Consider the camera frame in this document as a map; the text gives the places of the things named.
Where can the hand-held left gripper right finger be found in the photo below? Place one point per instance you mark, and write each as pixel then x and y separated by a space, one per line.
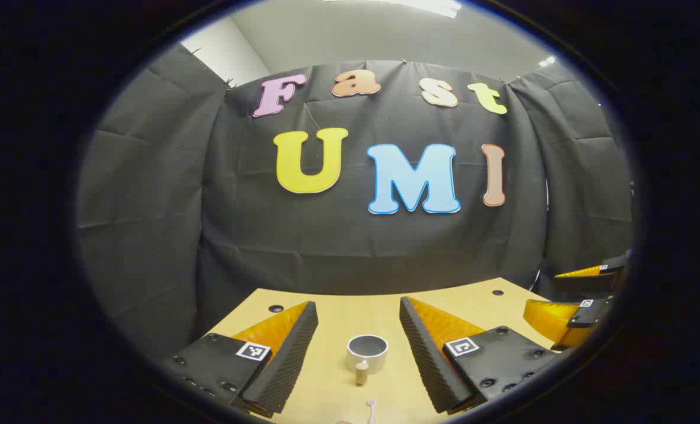
pixel 426 359

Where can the pink toothbrush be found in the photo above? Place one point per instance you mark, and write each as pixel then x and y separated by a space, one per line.
pixel 372 412

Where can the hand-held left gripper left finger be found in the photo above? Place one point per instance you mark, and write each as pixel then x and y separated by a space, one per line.
pixel 288 359

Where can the black backdrop cloth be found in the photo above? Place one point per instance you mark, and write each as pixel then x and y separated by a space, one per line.
pixel 326 247

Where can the wooden desktop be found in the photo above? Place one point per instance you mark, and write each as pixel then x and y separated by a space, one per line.
pixel 350 318

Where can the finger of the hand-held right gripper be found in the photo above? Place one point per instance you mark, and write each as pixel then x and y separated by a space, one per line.
pixel 585 272
pixel 547 321

